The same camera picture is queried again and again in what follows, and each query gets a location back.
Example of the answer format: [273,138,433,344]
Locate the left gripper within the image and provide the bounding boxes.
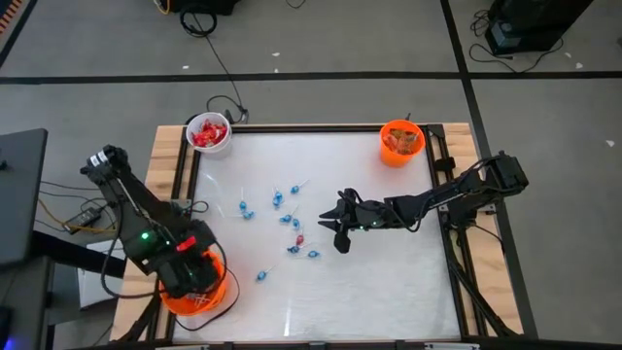
[158,248,225,300]

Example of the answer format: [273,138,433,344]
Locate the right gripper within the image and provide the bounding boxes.
[318,188,391,255]

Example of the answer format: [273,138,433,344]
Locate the orange jack-o-lantern bucket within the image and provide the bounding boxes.
[379,119,427,168]

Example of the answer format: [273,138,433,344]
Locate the white box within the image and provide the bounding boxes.
[77,236,135,310]

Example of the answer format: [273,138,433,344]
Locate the black stand beam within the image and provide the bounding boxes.
[29,230,127,279]

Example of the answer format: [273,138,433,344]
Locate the black power adapter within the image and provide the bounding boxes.
[64,206,104,235]

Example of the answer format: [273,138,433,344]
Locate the light wooden side board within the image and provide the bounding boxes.
[110,124,189,341]
[439,122,525,336]

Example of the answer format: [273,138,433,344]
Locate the white skull bucket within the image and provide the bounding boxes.
[186,111,233,155]

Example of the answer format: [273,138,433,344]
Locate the grey cabinet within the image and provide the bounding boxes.
[0,256,82,350]

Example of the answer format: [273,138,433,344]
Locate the grey flat panel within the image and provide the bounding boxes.
[0,127,49,267]

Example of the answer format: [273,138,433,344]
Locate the black device with light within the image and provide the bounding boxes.
[0,305,20,350]

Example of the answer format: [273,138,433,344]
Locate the black floor equipment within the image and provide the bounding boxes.
[167,0,242,16]

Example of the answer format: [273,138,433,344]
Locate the black equipment case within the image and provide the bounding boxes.
[485,0,595,55]

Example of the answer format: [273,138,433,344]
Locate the orange black striped strip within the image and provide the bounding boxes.
[0,0,24,35]

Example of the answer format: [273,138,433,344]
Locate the black floor cable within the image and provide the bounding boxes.
[178,8,251,125]

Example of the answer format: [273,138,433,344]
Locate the black tangled floor cables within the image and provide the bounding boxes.
[468,8,565,74]

